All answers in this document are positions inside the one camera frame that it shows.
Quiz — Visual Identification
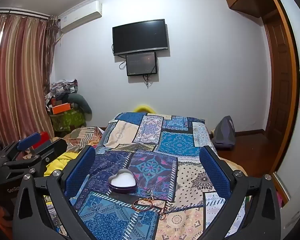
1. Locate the white air conditioner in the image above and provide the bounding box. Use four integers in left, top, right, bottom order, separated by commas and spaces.
59, 0, 103, 33

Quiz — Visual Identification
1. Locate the black hanging cable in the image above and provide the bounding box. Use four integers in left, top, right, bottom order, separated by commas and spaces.
143, 73, 153, 89

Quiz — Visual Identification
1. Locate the striped pink curtain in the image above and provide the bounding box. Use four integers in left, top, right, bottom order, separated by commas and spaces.
0, 13, 60, 146

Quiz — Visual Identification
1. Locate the striped blanket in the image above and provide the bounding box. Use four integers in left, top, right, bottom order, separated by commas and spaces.
62, 126, 103, 153

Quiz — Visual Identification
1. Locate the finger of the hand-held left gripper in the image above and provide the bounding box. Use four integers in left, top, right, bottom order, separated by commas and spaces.
2, 139, 68, 178
0, 132, 42, 161

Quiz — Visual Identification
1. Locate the yellow plastic stool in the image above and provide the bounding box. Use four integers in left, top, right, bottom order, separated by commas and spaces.
133, 104, 157, 114

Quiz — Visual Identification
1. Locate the orange box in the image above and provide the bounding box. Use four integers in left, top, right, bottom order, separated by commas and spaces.
50, 102, 72, 115

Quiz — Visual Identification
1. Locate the grey bag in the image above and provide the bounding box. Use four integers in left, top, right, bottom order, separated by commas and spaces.
211, 115, 236, 151

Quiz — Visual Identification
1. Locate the red beaded bracelet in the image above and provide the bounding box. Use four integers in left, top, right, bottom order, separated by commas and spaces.
131, 197, 156, 212

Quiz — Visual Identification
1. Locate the purple heart-shaped tin box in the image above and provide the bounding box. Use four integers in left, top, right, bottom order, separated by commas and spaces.
108, 169, 137, 194

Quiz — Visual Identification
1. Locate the dark grey cushion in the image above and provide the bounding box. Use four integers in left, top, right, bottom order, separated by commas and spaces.
70, 93, 93, 114

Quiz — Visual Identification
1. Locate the black wall television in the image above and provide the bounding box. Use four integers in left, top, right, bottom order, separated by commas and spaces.
112, 19, 169, 56

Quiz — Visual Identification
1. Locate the orange cloth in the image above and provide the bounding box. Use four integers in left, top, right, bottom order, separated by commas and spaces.
0, 203, 14, 222

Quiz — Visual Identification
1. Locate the patchwork printed bedspread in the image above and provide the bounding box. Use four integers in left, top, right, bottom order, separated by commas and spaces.
69, 112, 248, 240

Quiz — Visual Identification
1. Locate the curtain rail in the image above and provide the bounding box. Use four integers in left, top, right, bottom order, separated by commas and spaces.
0, 7, 51, 20

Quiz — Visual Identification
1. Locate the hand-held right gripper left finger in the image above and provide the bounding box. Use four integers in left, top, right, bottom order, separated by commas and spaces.
12, 145, 97, 240

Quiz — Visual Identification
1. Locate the wooden door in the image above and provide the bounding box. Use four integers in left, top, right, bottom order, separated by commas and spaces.
262, 9, 295, 136

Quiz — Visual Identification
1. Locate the small black wall monitor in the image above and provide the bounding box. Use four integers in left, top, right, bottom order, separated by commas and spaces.
126, 52, 158, 77

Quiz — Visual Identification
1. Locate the red box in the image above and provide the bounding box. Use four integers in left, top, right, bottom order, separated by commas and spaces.
32, 131, 51, 153

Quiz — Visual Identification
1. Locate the yellow cloth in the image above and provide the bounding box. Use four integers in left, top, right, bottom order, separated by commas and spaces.
43, 151, 76, 177

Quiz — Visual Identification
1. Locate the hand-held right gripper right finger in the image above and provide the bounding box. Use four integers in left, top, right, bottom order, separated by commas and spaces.
199, 145, 282, 240

